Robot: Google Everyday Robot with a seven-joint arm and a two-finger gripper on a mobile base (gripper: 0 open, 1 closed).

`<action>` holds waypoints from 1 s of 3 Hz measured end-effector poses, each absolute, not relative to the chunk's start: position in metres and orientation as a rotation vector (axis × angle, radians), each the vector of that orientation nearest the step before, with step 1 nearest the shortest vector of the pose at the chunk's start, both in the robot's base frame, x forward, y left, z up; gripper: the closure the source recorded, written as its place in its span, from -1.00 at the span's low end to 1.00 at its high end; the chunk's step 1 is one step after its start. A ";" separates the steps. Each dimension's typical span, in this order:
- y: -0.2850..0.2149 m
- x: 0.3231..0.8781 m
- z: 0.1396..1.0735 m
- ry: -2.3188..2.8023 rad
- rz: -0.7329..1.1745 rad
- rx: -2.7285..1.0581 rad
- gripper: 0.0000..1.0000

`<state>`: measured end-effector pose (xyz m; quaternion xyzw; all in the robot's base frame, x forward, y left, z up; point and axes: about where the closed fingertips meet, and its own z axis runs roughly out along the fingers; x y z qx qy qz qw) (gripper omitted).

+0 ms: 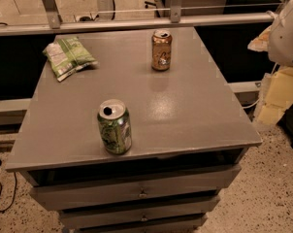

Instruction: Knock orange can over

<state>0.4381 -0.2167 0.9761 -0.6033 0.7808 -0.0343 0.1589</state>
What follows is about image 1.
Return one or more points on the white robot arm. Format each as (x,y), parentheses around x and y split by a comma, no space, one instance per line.
(280,47)

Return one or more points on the green soda can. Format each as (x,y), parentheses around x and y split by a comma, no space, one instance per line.
(114,126)

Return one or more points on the orange soda can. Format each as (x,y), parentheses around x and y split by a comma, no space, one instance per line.
(161,49)

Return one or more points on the grey drawer cabinet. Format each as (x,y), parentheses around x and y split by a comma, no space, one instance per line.
(184,118)

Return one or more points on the green chip bag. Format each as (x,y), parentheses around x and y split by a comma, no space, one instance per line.
(68,56)

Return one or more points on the middle grey drawer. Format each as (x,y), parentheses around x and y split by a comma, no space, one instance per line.
(139,210)

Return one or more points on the grey drawer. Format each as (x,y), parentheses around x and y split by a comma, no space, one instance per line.
(158,225)
(80,195)
(139,210)

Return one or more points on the bottom grey drawer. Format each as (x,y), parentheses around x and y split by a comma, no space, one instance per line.
(158,225)

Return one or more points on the top grey drawer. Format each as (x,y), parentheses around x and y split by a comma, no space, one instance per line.
(80,195)

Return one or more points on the metal rail frame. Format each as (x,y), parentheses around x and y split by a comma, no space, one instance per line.
(25,17)

